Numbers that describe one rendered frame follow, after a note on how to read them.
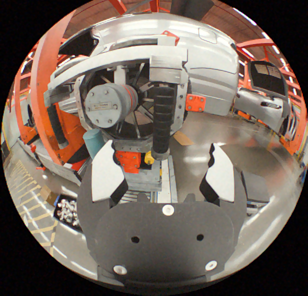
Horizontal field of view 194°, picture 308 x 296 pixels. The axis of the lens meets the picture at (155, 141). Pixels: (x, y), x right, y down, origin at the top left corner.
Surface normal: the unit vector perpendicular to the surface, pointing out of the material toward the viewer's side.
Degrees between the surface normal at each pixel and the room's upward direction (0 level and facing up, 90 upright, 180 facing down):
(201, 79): 90
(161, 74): 90
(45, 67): 90
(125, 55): 90
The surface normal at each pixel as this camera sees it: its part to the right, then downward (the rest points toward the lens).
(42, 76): 1.00, 0.05
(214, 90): -0.04, 0.53
